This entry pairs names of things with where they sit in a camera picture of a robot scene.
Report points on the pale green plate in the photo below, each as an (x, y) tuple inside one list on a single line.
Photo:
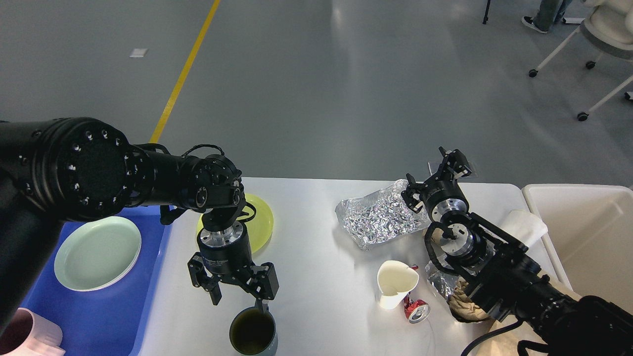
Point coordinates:
[(98, 254)]

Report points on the grey-blue mug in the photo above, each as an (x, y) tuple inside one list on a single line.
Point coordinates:
[(253, 331)]

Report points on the pink mug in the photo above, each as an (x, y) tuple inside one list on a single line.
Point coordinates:
[(29, 334)]

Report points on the large crumpled aluminium foil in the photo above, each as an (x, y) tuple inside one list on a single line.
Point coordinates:
[(380, 217)]

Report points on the white plastic bin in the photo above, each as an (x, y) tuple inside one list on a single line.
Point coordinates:
[(590, 237)]

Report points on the crushed red soda can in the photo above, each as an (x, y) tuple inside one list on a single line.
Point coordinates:
[(416, 310)]

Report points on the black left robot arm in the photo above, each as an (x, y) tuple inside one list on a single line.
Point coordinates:
[(83, 170)]

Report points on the crumpled brown paper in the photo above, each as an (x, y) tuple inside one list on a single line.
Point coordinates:
[(462, 307)]

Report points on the black stand leg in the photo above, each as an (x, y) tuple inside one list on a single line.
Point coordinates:
[(485, 17)]

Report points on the white rolling chair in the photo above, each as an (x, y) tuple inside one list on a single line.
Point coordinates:
[(609, 28)]

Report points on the crushed white paper cup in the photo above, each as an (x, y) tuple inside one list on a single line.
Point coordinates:
[(395, 280)]

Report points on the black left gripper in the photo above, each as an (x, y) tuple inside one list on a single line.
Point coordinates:
[(260, 281)]

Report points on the blue plastic tray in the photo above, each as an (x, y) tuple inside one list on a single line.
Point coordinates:
[(109, 321)]

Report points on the white crumpled napkin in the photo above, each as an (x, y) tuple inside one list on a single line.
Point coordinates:
[(524, 226)]

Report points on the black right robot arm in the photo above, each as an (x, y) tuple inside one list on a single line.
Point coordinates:
[(502, 279)]

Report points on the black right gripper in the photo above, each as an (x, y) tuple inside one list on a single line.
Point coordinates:
[(441, 195)]

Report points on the person in jeans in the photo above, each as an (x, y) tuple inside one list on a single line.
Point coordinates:
[(549, 13)]

